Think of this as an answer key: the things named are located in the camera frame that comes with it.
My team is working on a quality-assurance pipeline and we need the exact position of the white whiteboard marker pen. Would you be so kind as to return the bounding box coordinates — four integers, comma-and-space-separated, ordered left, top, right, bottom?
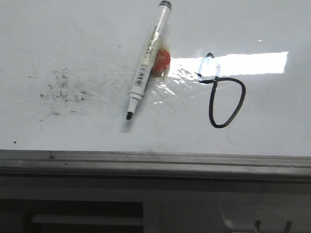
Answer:
126, 0, 172, 120

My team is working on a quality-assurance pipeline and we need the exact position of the white whiteboard with aluminium frame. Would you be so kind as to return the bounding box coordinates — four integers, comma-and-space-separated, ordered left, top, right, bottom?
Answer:
0, 0, 311, 180

